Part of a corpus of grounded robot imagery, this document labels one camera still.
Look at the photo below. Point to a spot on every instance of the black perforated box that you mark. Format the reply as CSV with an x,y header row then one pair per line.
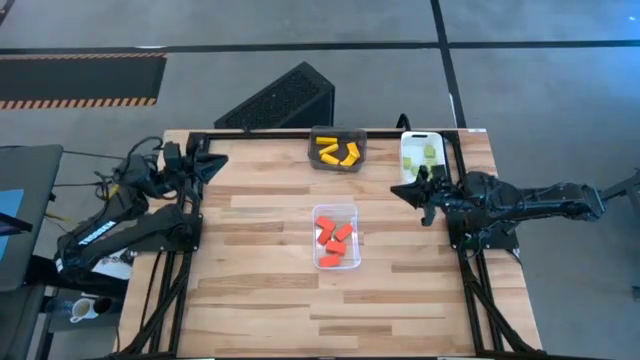
x,y
285,97

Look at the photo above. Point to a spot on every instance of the clear plastic bin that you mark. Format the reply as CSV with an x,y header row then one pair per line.
x,y
350,212

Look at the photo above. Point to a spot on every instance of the black hazard-striped floor mat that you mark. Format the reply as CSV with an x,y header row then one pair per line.
x,y
75,77

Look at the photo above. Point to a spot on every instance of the black aluminium table frame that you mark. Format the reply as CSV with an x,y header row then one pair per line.
x,y
275,134

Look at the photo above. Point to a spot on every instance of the white mug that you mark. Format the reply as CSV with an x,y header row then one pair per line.
x,y
84,309

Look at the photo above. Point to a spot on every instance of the black chair base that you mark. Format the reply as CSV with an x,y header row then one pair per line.
x,y
625,187

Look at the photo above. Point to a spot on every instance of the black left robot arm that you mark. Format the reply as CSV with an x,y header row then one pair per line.
x,y
100,232

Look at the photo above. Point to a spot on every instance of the white plastic bin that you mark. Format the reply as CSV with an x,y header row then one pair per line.
x,y
417,145

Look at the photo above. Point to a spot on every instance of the white paper sheet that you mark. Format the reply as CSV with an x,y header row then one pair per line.
x,y
117,267

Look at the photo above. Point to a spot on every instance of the black cup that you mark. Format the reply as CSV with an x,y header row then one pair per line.
x,y
103,305

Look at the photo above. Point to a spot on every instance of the grey desk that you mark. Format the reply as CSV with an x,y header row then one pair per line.
x,y
35,170

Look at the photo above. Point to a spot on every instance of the black side cart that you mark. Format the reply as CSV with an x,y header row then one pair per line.
x,y
60,287

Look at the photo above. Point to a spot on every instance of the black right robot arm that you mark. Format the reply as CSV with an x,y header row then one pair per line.
x,y
540,200

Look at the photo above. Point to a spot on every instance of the dark grey plastic bin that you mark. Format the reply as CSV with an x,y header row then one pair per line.
x,y
337,169

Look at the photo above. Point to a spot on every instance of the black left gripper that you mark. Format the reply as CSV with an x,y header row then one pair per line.
x,y
182,167

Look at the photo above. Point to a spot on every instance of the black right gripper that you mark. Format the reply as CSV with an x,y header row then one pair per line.
x,y
440,197

